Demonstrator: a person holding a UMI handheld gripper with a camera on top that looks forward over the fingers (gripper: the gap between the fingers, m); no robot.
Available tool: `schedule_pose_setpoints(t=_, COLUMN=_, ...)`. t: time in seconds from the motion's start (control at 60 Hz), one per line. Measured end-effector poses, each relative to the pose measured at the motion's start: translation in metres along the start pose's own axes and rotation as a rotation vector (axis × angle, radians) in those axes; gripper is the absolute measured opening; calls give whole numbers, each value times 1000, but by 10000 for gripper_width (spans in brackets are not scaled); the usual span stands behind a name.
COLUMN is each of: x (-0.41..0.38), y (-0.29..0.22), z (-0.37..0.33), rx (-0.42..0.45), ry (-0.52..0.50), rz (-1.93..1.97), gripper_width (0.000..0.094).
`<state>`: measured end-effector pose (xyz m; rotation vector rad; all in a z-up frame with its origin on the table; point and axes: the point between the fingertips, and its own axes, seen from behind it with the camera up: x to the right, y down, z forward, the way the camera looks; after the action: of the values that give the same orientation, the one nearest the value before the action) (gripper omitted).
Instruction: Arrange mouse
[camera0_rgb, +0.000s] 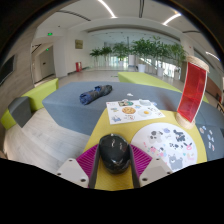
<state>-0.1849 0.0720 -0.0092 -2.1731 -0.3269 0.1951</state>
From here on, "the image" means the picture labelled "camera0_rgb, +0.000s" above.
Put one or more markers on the folded dark blue umbrella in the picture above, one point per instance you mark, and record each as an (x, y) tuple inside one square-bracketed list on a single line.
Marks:
[(95, 94)]

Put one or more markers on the round white cartoon mouse pad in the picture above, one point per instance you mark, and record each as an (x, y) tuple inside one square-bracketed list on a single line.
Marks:
[(166, 143)]

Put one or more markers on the ceiling strip lights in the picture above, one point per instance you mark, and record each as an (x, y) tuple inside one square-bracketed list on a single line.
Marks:
[(108, 8)]

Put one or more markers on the row of potted plants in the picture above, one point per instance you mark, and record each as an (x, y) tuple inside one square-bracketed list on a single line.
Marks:
[(143, 50)]

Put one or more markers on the green exit sign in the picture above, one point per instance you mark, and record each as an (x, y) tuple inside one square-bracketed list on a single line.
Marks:
[(50, 33)]

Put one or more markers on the white door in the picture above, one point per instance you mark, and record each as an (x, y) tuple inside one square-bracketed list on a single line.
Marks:
[(47, 63)]

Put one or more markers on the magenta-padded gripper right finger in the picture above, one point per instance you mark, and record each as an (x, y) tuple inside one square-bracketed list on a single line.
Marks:
[(154, 168)]

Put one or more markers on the group of small stickers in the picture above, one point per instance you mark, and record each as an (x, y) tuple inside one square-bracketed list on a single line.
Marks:
[(210, 136)]

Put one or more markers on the black wall screen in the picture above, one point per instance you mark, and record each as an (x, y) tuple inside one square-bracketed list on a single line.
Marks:
[(7, 69)]

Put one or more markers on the red bin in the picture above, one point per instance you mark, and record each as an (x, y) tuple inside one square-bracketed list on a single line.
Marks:
[(78, 66)]

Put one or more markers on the rectangular white sticker sheet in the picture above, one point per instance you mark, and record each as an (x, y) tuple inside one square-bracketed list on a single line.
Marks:
[(133, 111)]

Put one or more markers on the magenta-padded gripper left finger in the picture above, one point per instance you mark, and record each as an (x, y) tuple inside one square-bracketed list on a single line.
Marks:
[(71, 170)]

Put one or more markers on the brown wall plaque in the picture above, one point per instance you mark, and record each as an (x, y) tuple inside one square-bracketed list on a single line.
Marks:
[(79, 44)]

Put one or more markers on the lime green bench with grey end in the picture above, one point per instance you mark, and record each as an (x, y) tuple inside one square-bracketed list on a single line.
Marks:
[(40, 91)]

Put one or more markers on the grey upholstered bench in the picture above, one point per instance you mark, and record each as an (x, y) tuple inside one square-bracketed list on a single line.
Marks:
[(73, 106)]

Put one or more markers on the black computer mouse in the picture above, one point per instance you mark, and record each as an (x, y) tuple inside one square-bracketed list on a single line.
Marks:
[(114, 153)]

